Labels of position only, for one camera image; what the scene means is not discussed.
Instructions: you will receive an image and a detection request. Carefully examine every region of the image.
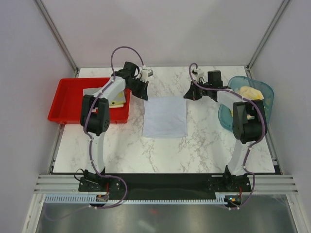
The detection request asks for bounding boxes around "red plastic tray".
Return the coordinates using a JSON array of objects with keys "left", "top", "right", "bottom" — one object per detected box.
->
[{"left": 48, "top": 78, "right": 131, "bottom": 124}]

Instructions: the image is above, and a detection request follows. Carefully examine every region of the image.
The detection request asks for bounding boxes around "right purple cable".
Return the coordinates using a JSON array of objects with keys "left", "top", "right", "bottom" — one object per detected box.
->
[{"left": 189, "top": 63, "right": 267, "bottom": 212}]

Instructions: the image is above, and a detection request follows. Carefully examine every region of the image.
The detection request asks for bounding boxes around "aluminium frame post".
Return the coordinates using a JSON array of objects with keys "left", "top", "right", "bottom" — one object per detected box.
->
[
  {"left": 34, "top": 0, "right": 80, "bottom": 77},
  {"left": 244, "top": 0, "right": 291, "bottom": 73}
]

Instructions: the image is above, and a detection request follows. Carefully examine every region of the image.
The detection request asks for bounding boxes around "yellow green patterned towel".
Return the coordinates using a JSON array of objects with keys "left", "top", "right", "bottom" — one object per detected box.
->
[{"left": 109, "top": 90, "right": 126, "bottom": 108}]

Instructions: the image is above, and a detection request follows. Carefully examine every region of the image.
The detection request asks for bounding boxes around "grey towel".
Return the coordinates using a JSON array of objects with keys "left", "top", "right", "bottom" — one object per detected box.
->
[{"left": 83, "top": 88, "right": 111, "bottom": 103}]

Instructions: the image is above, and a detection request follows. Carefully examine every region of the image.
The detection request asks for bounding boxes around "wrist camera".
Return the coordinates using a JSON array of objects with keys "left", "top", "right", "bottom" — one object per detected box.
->
[
  {"left": 140, "top": 68, "right": 154, "bottom": 81},
  {"left": 191, "top": 68, "right": 205, "bottom": 83}
]

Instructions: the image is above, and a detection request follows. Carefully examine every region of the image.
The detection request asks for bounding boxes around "teal plastic basket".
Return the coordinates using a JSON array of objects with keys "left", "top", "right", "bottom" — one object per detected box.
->
[{"left": 218, "top": 76, "right": 274, "bottom": 132}]

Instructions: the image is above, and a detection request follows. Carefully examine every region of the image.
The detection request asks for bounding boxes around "light blue towel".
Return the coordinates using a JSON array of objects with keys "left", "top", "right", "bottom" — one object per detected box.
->
[{"left": 143, "top": 96, "right": 188, "bottom": 139}]

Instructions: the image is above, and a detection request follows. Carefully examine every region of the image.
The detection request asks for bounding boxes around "white slotted cable duct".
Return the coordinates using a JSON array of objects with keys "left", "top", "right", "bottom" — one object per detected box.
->
[{"left": 44, "top": 193, "right": 241, "bottom": 205}]

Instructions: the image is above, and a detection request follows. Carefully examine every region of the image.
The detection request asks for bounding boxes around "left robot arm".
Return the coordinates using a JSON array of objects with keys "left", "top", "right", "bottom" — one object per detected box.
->
[{"left": 78, "top": 62, "right": 153, "bottom": 192}]

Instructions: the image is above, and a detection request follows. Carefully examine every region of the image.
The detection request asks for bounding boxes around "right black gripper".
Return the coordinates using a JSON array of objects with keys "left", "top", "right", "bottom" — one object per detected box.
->
[{"left": 184, "top": 79, "right": 212, "bottom": 101}]

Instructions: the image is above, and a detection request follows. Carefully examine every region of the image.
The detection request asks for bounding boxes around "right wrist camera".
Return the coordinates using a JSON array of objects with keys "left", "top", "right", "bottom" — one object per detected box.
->
[{"left": 191, "top": 68, "right": 205, "bottom": 83}]

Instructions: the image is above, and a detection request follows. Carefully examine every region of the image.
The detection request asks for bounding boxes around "left aluminium frame post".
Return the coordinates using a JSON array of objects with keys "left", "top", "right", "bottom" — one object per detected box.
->
[{"left": 34, "top": 0, "right": 80, "bottom": 77}]

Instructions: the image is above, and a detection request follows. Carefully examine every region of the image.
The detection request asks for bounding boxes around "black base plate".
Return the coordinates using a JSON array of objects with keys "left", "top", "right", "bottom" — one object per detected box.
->
[{"left": 77, "top": 171, "right": 253, "bottom": 202}]

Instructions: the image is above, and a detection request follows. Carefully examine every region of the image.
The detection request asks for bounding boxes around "right aluminium frame post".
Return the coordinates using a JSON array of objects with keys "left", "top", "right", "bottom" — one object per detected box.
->
[{"left": 244, "top": 0, "right": 291, "bottom": 73}]

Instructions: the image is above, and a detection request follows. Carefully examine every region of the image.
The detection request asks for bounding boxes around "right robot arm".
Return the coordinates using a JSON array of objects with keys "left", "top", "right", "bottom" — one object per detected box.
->
[{"left": 184, "top": 68, "right": 267, "bottom": 191}]

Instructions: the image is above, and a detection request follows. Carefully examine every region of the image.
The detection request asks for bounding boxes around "yellow towel in basket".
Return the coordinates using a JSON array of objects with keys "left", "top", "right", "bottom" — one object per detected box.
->
[{"left": 229, "top": 85, "right": 267, "bottom": 121}]

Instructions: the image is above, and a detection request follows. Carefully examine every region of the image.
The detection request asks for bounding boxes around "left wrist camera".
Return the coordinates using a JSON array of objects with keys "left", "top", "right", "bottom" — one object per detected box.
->
[{"left": 140, "top": 68, "right": 154, "bottom": 81}]

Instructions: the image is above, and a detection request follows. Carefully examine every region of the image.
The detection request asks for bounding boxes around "aluminium rail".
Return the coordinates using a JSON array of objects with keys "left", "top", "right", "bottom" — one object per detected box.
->
[{"left": 33, "top": 173, "right": 85, "bottom": 194}]

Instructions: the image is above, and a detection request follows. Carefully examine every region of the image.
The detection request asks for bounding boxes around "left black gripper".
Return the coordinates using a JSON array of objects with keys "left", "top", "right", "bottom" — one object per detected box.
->
[{"left": 126, "top": 79, "right": 148, "bottom": 101}]

